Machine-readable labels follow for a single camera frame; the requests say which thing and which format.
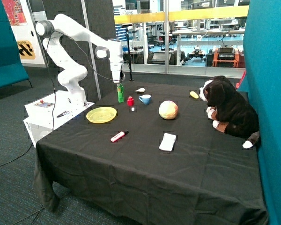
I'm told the yellow plastic plate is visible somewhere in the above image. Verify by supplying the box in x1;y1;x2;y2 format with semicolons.
86;106;117;124

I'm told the red white marker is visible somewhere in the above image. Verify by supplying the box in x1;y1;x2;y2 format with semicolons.
110;130;129;143

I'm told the yellow lemon toy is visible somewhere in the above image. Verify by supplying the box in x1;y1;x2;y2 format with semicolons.
190;91;199;99

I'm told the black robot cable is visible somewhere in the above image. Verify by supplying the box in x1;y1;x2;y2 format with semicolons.
45;30;115;132

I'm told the teal sofa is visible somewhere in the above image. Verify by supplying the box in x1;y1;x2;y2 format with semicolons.
0;1;30;88

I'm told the white seashell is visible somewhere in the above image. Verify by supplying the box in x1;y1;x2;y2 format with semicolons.
136;88;146;93

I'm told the pastel soft ball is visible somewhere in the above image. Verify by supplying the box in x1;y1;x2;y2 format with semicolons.
159;100;178;120

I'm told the plush dog toy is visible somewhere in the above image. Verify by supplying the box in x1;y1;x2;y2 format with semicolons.
199;75;260;149

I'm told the black tripod stand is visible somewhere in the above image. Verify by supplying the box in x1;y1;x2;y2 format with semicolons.
121;23;134;82

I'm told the green block with yellow face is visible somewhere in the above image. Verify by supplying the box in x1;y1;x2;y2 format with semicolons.
117;84;124;92

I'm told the black tablecloth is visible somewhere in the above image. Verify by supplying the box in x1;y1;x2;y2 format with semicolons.
33;82;269;225

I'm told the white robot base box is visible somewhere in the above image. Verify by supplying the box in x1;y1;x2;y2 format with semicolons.
23;90;94;146

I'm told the blue cup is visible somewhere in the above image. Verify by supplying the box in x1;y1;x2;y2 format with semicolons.
139;94;151;105

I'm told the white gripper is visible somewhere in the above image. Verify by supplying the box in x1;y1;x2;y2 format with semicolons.
111;63;125;86

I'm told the teal partition wall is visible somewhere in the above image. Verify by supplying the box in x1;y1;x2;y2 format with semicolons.
240;0;281;225

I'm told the white folded cloth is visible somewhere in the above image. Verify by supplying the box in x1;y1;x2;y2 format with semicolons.
159;133;177;152

